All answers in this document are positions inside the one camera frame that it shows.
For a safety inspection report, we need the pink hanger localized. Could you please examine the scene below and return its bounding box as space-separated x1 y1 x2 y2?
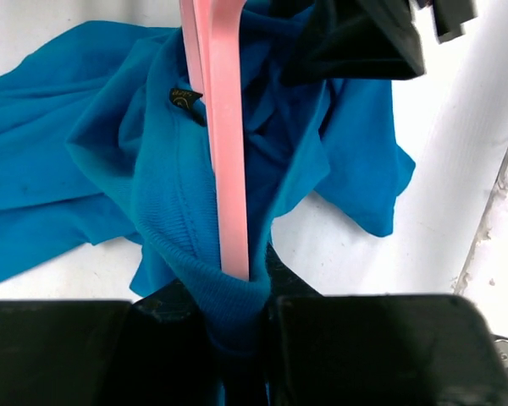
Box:
179 0 249 281

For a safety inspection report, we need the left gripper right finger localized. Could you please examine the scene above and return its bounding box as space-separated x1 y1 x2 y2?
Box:
266 250 508 405

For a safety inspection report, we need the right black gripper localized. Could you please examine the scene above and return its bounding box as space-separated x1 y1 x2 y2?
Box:
279 0 479 88

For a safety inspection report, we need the blue t shirt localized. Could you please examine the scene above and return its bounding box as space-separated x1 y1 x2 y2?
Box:
0 1 415 357

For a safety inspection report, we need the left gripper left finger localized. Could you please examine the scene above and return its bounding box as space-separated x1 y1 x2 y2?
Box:
0 282 220 405

